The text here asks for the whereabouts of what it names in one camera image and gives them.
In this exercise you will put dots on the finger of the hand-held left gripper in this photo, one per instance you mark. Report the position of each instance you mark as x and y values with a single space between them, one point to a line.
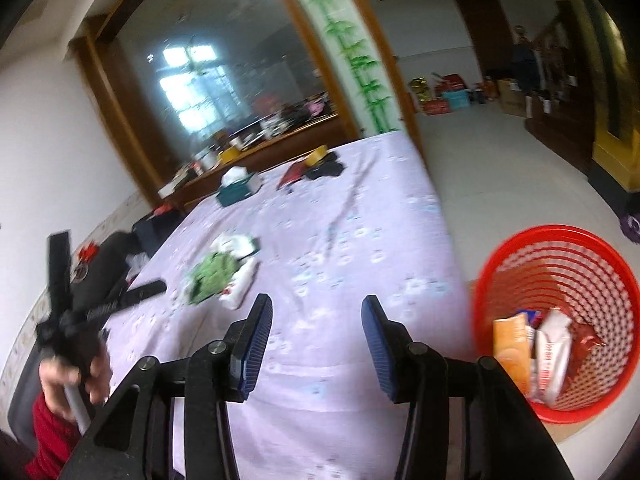
147 291

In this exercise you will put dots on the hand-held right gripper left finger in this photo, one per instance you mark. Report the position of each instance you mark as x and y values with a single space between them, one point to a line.
252 345

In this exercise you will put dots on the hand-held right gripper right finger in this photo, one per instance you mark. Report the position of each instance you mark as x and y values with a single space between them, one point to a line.
377 345

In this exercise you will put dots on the orange box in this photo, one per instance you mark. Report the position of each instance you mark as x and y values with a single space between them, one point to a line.
510 347

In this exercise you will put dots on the white plastic packet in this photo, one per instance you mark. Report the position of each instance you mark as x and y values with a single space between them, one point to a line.
550 360

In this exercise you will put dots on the red snack packet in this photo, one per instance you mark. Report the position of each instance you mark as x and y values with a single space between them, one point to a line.
582 345

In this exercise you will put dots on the red plastic basket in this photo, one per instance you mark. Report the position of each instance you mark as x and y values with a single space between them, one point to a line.
575 270

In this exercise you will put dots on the person's left hand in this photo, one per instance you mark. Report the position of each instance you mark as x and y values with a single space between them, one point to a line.
55 385

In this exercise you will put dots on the clear plastic bag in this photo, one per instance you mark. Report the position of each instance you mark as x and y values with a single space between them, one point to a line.
136 261

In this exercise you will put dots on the large black bag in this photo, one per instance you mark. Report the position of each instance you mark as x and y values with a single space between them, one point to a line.
105 270

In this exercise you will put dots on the small black bag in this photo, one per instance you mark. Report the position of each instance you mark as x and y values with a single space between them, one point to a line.
155 232

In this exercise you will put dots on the green crumpled packet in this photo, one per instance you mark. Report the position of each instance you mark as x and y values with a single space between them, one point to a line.
212 275

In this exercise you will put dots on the purple floral tablecloth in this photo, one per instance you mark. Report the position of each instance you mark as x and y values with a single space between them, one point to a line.
350 260

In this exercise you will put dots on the white green wrapper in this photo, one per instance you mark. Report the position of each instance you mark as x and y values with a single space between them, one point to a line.
235 245

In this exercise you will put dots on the teal tissue box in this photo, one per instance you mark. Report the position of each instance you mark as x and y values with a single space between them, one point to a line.
240 191

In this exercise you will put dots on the white tub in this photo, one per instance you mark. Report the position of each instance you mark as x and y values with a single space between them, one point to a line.
205 158

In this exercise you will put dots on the red flat packet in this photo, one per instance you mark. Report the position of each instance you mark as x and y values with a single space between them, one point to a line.
292 175

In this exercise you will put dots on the black pouch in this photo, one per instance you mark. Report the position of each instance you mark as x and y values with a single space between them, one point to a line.
327 170

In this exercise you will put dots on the wooden sideboard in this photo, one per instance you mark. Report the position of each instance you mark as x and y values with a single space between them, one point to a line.
280 147

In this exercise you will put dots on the wooden framed mirror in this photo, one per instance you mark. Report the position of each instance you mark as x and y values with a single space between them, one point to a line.
225 60

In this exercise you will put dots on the red gift box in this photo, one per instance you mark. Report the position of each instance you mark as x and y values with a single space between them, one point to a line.
442 97

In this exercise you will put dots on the dark wooden cabinet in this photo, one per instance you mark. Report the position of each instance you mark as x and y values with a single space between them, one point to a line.
565 90

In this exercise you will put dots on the dark wooden door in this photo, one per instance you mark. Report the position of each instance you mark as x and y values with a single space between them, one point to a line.
482 30

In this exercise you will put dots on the green bamboo wall sticker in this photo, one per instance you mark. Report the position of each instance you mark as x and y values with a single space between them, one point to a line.
360 65

